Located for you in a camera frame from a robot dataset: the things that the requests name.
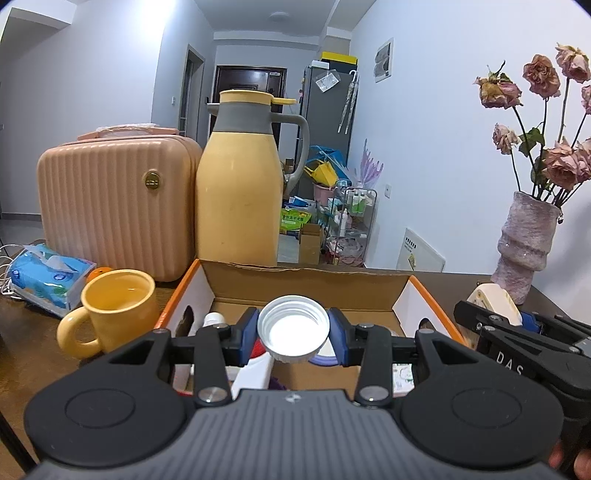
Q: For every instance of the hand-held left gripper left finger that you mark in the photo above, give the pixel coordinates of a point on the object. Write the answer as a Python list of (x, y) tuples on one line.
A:
[(247, 339)]

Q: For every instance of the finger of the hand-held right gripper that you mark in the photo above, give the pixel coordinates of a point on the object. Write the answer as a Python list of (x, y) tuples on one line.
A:
[(480, 318), (535, 322)]

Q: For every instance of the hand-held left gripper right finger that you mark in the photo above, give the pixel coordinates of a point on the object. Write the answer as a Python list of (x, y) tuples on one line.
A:
[(341, 339)]

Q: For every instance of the white charger plug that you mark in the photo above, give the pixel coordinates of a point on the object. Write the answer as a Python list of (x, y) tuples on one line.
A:
[(494, 300)]

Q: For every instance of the purple round jar lid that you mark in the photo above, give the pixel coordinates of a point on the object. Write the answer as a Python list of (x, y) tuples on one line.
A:
[(323, 357)]

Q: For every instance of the white plastic bottle cap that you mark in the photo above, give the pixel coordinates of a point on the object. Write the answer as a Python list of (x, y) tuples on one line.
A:
[(293, 332)]

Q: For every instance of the red printed cardboard box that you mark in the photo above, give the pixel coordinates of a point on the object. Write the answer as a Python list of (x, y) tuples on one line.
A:
[(300, 286)]

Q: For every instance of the clear cotton swab box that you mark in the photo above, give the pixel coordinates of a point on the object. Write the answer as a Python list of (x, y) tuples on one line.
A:
[(404, 381)]

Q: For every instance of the person's right hand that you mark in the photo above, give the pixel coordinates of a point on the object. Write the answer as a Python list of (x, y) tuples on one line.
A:
[(557, 454)]

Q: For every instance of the pink textured vase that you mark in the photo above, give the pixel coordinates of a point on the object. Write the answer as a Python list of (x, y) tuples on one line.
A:
[(521, 249)]

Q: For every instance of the white leaning board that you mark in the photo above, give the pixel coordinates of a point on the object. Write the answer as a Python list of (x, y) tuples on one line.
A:
[(422, 251)]

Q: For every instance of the small brown carton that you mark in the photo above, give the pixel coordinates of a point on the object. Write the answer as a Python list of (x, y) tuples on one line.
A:
[(310, 247)]

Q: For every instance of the yellow mug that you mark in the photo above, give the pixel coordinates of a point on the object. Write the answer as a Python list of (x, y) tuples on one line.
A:
[(124, 309)]

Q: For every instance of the green printed bag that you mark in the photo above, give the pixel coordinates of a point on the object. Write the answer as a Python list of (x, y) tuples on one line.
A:
[(294, 220)]

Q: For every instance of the pink bucket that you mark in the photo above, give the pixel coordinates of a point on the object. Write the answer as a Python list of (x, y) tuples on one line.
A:
[(324, 194)]

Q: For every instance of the bunch of dried roses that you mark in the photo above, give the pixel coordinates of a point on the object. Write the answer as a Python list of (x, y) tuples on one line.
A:
[(561, 166)]

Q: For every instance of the orange round object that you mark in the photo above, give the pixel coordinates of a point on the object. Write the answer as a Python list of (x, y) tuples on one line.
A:
[(99, 273)]

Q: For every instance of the yellow dustpan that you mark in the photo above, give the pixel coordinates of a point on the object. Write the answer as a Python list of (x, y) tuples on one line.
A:
[(325, 173)]

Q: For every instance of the purple feathery decoration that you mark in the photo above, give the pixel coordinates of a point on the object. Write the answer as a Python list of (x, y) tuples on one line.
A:
[(371, 166)]

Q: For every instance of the orange ribbed suitcase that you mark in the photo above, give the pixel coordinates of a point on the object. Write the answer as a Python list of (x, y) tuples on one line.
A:
[(115, 207)]

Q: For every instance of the blue tissue pack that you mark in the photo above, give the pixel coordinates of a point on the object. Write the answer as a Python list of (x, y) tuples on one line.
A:
[(46, 281)]

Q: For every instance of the grey fridge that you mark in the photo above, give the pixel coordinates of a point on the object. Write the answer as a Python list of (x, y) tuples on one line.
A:
[(323, 120)]

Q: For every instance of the white folded umbrella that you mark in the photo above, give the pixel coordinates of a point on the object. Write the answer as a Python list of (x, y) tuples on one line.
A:
[(348, 101)]

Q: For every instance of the grey side door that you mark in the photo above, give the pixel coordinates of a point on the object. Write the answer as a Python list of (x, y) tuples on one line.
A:
[(191, 92)]

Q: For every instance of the clear plastic bag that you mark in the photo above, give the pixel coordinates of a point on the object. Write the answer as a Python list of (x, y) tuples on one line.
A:
[(327, 81)]

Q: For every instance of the dark brown entrance door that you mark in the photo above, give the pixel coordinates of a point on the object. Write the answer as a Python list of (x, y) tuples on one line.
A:
[(249, 78)]

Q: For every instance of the yellow and black box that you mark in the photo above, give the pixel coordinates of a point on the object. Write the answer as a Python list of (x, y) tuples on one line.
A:
[(339, 58)]

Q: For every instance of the white wall panel box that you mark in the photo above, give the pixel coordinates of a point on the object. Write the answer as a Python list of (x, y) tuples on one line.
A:
[(384, 60)]

